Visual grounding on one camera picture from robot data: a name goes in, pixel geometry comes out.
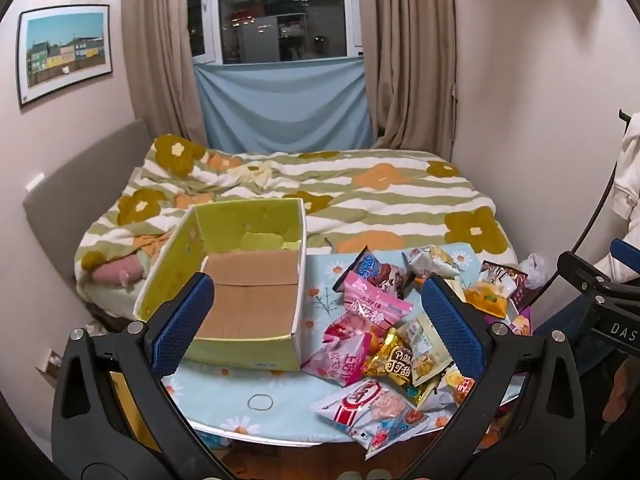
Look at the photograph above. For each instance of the pink strawberry snack packet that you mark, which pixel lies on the pink strawberry snack packet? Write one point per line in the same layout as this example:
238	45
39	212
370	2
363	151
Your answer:
342	347

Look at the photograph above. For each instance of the beige curtain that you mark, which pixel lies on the beige curtain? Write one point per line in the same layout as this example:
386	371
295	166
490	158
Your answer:
410	60
160	50

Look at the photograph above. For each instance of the white red snack packet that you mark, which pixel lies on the white red snack packet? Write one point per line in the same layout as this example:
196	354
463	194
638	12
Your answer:
380	410

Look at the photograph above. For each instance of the striped floral blanket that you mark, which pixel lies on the striped floral blanket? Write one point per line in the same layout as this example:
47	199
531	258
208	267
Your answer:
375	200

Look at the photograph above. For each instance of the white plastic bag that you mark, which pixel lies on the white plastic bag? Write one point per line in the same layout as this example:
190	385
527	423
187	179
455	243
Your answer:
532	267

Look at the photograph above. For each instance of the floral blue tablecloth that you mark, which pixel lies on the floral blue tablecloth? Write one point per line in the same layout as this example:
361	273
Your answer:
280	390

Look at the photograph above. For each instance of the blue brown cookie packet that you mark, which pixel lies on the blue brown cookie packet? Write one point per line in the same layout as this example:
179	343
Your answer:
382	271

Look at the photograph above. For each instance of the white garment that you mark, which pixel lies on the white garment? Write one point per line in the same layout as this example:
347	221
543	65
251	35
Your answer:
630	170

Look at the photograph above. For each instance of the gold snack packet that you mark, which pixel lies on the gold snack packet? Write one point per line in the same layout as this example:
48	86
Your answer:
392	355

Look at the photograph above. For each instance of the brown white snack packet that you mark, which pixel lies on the brown white snack packet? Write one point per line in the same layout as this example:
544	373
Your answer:
502	274

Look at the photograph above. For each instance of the green cardboard box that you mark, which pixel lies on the green cardboard box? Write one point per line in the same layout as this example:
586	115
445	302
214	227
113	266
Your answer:
240	300

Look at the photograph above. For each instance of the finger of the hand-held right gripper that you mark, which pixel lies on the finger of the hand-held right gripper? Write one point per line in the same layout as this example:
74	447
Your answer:
627	252
590	277

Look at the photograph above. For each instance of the rubber band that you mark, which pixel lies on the rubber band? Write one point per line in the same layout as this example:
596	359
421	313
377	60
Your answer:
248	402

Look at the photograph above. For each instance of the pink plush pillow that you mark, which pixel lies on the pink plush pillow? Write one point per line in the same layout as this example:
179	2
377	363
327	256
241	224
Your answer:
117	271

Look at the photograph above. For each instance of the pink candy packet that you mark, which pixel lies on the pink candy packet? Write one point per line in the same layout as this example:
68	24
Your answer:
372	297

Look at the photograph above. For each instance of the orange red snack packet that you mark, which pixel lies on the orange red snack packet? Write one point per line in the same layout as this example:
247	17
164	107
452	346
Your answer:
462	386

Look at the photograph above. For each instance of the black hoop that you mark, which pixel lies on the black hoop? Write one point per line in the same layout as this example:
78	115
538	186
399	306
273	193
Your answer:
597	210

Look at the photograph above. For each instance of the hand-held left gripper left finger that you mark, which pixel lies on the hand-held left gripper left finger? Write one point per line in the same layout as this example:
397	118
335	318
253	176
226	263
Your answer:
182	320

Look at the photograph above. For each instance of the pale grey snack packet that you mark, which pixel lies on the pale grey snack packet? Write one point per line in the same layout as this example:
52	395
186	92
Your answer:
432	260

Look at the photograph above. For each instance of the framed houses picture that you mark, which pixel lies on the framed houses picture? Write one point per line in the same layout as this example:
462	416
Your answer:
65	52

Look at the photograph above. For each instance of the window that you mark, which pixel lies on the window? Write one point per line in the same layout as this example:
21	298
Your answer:
280	15

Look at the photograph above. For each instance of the grey padded headboard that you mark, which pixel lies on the grey padded headboard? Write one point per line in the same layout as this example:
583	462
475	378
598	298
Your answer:
75	185

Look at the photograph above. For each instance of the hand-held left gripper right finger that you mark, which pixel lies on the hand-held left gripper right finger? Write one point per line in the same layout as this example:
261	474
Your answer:
452	322

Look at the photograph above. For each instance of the light blue cloth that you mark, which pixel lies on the light blue cloth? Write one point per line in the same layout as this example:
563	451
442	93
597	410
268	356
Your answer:
285	105

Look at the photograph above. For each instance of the white green snack packet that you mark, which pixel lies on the white green snack packet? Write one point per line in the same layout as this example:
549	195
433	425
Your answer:
425	345

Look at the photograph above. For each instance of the person's right hand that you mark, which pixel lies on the person's right hand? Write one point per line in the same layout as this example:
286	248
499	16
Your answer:
627	385

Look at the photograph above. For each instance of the white wall switch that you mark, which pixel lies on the white wall switch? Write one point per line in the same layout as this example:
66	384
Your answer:
35	181

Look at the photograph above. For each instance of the white wall socket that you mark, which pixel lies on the white wall socket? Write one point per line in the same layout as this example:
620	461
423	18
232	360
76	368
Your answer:
49	364

